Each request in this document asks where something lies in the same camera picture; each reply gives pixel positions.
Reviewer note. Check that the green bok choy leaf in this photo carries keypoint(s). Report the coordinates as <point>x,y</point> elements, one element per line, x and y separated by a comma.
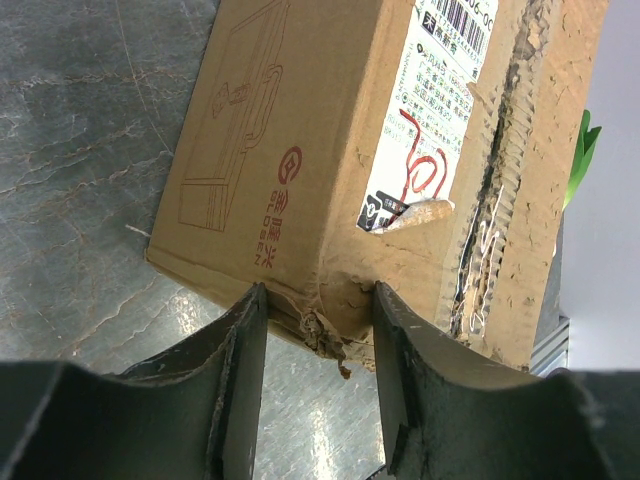
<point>583,154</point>

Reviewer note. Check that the aluminium frame post right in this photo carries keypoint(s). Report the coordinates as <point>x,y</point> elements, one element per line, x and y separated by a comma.
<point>551,352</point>

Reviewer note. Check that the brown cardboard express box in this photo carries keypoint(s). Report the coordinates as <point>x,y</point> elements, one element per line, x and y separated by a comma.
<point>333,145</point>

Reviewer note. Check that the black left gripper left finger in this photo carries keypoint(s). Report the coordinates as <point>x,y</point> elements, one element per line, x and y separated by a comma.
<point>189,412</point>

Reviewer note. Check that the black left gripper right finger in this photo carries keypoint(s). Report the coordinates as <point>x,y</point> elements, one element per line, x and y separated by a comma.
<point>448,412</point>

